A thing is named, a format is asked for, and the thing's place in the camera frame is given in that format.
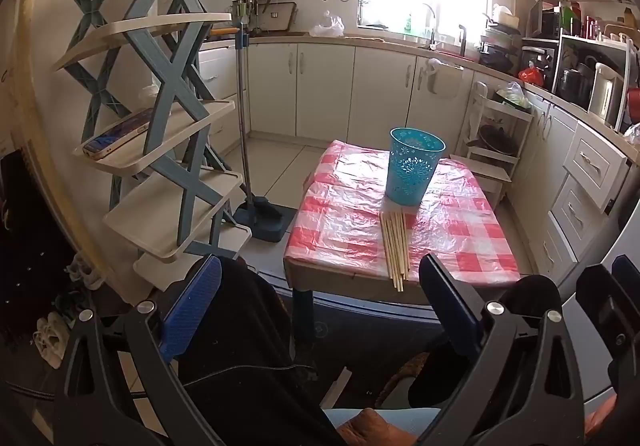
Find blue dustpan with broom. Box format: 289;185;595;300
231;21;300;243

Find hanging metal tray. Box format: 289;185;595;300
250;1;299;34

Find person's black pants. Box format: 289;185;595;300
170;256;563;446

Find smartphone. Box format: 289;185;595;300
82;107;153;161

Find microwave oven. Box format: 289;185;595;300
527;0;563;40

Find cream lower kitchen cabinets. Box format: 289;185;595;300
197;39;631;282

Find teal perforated plastic basket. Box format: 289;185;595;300
385;127;446;207

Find bag of green vegetables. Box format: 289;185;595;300
492;82;532;110

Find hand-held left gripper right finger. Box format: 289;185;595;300
415;253;586;446

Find white electric kettle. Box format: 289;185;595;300
587;62;626;127

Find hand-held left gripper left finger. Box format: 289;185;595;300
52;253;226;446

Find chrome kitchen faucet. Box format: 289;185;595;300
421;3;438;50

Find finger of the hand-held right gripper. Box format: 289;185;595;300
576;264;633;379
611;255;640;312

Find red white checkered tablecloth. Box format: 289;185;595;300
284;139;522;287

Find black pan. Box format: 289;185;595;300
467;125;520;157

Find blue cream shelf rack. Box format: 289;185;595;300
49;0;253;292

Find small white wooden rack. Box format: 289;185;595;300
450;81;535;207

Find bundle of wooden chopsticks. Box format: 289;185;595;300
380;210;412;293

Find grey shoes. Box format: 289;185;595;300
65;251;106;289

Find dish rack with dishes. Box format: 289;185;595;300
479;24;521;72

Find white shoes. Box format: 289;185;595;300
32;311;71;369

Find white plastic bag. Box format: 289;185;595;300
309;11;346;38

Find white hanging bin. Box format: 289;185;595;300
425;59;465;100

